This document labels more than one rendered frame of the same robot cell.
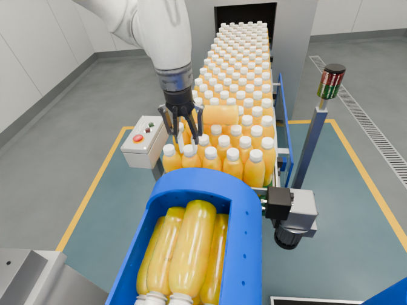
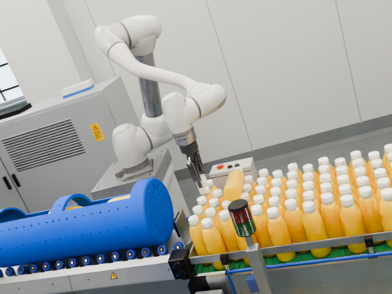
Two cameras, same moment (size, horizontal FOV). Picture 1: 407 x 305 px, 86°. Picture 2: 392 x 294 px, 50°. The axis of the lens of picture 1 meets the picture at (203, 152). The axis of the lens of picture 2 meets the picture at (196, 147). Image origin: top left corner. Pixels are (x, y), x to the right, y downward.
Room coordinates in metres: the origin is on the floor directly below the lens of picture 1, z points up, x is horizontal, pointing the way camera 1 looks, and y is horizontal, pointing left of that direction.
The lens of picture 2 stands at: (0.69, -1.58, 1.86)
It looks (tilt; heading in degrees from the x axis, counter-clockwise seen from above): 19 degrees down; 95
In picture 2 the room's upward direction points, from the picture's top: 20 degrees counter-clockwise
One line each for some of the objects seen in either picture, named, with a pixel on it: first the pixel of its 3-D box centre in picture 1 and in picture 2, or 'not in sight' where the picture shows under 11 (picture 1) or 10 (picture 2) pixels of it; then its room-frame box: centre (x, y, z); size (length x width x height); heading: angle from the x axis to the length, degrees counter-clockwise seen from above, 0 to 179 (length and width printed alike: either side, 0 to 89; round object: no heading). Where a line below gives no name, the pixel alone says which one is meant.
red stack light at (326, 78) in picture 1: (332, 75); (240, 212); (0.66, -0.46, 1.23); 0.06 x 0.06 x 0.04
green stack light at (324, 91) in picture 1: (328, 88); (244, 224); (0.66, -0.46, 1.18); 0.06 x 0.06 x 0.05
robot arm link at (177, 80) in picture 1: (174, 74); (185, 136); (0.53, 0.05, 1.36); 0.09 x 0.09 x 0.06
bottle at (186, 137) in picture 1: (183, 146); not in sight; (0.67, 0.08, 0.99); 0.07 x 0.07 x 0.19
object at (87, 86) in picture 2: not in sight; (77, 89); (-0.33, 1.81, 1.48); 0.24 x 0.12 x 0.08; 179
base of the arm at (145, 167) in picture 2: not in sight; (133, 167); (0.14, 0.62, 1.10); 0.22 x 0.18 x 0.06; 3
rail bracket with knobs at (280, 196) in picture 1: (275, 204); (182, 264); (0.38, -0.21, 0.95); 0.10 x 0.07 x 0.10; 74
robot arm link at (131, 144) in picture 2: not in sight; (129, 143); (0.17, 0.62, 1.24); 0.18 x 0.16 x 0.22; 30
